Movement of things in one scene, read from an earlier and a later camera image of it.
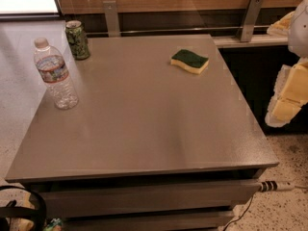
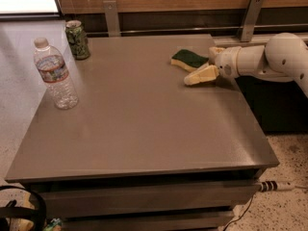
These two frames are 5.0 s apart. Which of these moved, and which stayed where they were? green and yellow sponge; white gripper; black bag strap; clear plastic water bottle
Moved: white gripper
Stayed: clear plastic water bottle; black bag strap; green and yellow sponge
